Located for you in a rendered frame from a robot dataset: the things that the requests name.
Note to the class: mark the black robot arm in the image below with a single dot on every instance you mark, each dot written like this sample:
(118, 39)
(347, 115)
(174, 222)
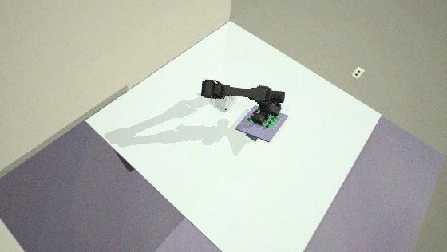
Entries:
(261, 94)

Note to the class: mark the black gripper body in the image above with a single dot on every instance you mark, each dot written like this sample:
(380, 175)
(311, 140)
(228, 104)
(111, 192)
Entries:
(260, 117)

